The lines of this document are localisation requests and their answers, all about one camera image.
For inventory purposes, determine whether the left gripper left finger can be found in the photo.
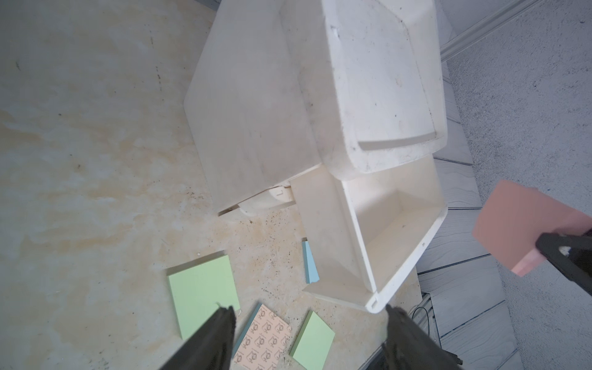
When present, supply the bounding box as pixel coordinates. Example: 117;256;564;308
160;307;236;370

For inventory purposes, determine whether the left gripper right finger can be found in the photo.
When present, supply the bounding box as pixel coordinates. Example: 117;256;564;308
382;305;463;370

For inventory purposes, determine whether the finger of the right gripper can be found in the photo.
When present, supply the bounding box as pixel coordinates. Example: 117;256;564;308
536;230;592;295

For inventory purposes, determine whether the pink sticky note pad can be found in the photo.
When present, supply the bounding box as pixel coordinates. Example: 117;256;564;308
473;180;591;277

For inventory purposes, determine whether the green sticky pad front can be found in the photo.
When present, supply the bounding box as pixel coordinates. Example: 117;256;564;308
289;310;335;370

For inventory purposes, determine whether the green sticky pad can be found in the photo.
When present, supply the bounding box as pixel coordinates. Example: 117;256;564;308
166;251;241;340
289;310;335;370

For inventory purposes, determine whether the white three-drawer cabinet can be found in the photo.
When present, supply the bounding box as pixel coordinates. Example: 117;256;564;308
183;0;449;217

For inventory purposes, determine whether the green sticky pad near cabinet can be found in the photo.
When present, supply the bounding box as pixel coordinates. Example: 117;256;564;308
166;251;241;340

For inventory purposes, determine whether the blue sticky note pad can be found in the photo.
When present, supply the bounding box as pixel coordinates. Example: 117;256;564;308
302;237;319;284

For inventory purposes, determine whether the patterned orange pad left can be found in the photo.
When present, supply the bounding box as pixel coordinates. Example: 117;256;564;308
232;303;292;369

